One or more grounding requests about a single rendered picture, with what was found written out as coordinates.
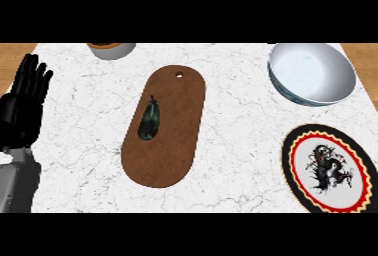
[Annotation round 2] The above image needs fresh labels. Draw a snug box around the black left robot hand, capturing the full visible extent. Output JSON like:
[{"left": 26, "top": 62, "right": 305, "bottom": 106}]
[{"left": 0, "top": 53, "right": 54, "bottom": 150}]

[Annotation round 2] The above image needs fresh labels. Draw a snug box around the dark green bell pepper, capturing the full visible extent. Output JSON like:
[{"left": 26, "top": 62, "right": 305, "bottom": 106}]
[{"left": 135, "top": 95, "right": 162, "bottom": 141}]

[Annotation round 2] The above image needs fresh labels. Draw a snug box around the white bowl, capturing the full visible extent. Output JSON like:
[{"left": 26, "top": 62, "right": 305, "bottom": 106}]
[{"left": 265, "top": 43, "right": 357, "bottom": 108}]

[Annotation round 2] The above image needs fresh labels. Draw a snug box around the black red dragon plate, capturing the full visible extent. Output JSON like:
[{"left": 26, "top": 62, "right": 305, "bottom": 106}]
[{"left": 280, "top": 123, "right": 378, "bottom": 214}]

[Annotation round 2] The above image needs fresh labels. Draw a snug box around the grey pot with orange rim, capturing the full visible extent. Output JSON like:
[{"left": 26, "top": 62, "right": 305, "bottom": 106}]
[{"left": 85, "top": 43, "right": 137, "bottom": 61}]

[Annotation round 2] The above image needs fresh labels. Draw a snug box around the brown oval cutting board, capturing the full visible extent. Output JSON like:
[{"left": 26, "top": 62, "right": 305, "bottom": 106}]
[{"left": 119, "top": 64, "right": 206, "bottom": 189}]

